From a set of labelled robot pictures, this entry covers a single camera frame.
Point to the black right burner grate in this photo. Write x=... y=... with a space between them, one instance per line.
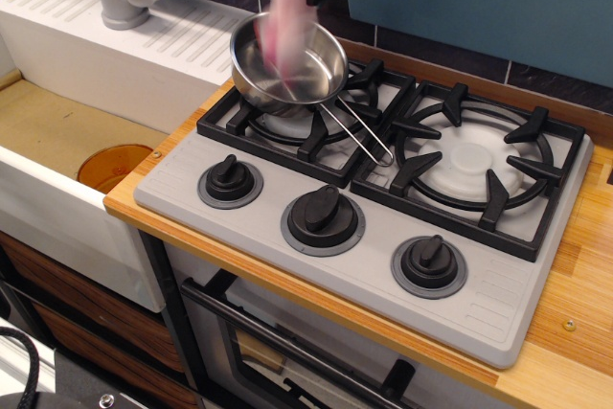
x=495 y=174

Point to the wooden drawer cabinet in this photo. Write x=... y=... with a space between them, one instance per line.
x=100 y=328

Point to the stainless steel pan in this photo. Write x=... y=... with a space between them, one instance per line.
x=305 y=72

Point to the pink stuffed pig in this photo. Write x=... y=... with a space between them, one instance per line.
x=287 y=26

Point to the orange sink drain plate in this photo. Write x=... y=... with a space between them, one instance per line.
x=106 y=168

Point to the white toy sink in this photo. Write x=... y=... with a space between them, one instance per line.
x=72 y=87

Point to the black right stove knob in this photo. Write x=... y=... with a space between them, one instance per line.
x=429 y=267

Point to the black middle stove knob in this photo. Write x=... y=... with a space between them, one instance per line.
x=323 y=223

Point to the oven door with handle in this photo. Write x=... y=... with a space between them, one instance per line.
x=212 y=296

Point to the black left stove knob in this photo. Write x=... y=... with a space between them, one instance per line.
x=229 y=184

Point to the black left burner grate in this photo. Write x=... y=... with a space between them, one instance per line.
x=328 y=143

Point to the black burner grate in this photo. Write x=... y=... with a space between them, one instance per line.
x=328 y=143
x=495 y=174

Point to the black stove knob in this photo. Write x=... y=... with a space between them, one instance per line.
x=429 y=267
x=323 y=223
x=229 y=184

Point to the grey toy stove top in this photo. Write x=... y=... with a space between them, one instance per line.
x=487 y=319

